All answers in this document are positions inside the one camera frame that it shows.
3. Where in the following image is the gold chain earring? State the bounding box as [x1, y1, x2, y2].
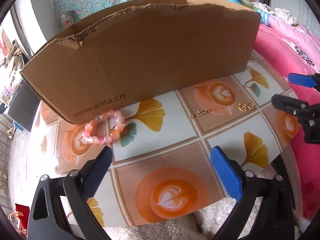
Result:
[189, 109, 210, 119]

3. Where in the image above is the pink floral quilt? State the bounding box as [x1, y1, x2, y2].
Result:
[254, 16, 319, 219]

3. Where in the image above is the patterned coffee ginkgo tablecloth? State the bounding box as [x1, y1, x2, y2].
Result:
[32, 49, 301, 230]

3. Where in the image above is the red gift bag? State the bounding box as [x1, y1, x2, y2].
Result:
[8, 203, 30, 235]

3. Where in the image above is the white fluffy towel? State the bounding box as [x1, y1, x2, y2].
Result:
[105, 164, 301, 240]

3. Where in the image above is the pink orange bead bracelet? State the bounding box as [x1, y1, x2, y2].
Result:
[81, 108, 126, 146]

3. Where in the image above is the brown cardboard box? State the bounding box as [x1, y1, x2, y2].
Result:
[22, 0, 260, 124]

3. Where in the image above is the gold hoop earring pair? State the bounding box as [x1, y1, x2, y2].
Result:
[238, 101, 256, 112]

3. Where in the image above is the black monitor screen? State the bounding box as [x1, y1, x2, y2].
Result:
[8, 82, 40, 132]

